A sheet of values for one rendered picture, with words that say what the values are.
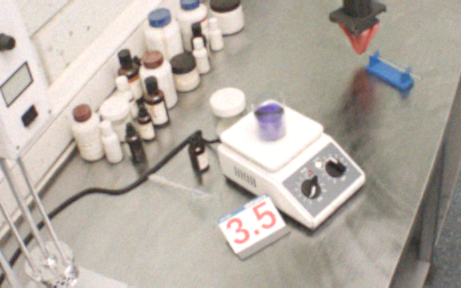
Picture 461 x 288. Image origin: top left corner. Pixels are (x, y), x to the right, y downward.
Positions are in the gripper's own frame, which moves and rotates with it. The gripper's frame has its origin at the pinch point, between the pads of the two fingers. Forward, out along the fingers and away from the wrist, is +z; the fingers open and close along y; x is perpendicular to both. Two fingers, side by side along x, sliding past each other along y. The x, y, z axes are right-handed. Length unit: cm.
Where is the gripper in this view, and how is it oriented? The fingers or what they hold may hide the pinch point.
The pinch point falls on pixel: (360, 49)
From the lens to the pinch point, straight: 139.5
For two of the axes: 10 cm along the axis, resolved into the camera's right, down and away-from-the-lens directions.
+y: -7.4, 4.9, -4.6
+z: 1.0, 7.6, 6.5
